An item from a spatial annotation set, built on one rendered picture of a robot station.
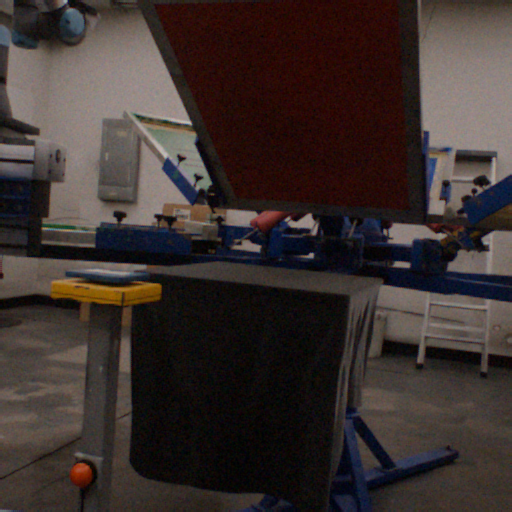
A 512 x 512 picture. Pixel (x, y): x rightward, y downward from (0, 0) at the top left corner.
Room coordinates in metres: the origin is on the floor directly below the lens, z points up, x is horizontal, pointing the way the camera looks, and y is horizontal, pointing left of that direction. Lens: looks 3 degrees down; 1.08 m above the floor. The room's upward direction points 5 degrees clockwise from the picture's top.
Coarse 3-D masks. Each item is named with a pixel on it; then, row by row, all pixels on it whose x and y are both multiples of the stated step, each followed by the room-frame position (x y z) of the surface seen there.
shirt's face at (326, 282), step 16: (160, 272) 1.35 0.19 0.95; (176, 272) 1.38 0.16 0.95; (192, 272) 1.41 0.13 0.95; (208, 272) 1.44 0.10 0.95; (224, 272) 1.47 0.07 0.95; (240, 272) 1.51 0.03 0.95; (256, 272) 1.54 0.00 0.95; (272, 272) 1.58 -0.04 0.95; (288, 272) 1.62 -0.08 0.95; (304, 272) 1.66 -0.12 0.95; (320, 272) 1.71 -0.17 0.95; (304, 288) 1.26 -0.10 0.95; (320, 288) 1.29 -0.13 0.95; (336, 288) 1.31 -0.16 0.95; (352, 288) 1.34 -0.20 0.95
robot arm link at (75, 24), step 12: (36, 0) 1.77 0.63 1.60; (48, 0) 1.76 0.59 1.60; (60, 0) 1.78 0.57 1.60; (48, 12) 1.78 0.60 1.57; (60, 12) 1.79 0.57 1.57; (72, 12) 1.79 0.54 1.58; (36, 24) 1.83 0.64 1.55; (48, 24) 1.81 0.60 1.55; (60, 24) 1.79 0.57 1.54; (72, 24) 1.80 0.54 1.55; (48, 36) 1.84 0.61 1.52; (60, 36) 1.82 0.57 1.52; (72, 36) 1.82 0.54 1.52
